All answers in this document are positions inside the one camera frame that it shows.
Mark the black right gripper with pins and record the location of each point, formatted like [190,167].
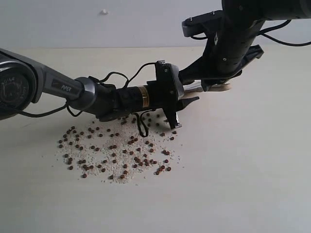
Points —
[218,66]

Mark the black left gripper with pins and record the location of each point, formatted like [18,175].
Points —
[165,92]

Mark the wooden paint brush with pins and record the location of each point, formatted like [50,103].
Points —
[196,87]

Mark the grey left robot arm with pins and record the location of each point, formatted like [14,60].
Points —
[23,80]

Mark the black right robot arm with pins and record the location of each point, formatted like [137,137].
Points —
[230,33]

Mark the pile of crumbs and pellets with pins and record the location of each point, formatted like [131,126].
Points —
[115,151]

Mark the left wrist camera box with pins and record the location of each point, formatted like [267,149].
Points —
[167,76]

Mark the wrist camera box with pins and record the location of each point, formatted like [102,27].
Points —
[167,76]
[202,26]

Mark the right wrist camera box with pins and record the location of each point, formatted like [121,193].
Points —
[202,26]

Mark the small white wall fixture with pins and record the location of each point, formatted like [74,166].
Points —
[103,12]

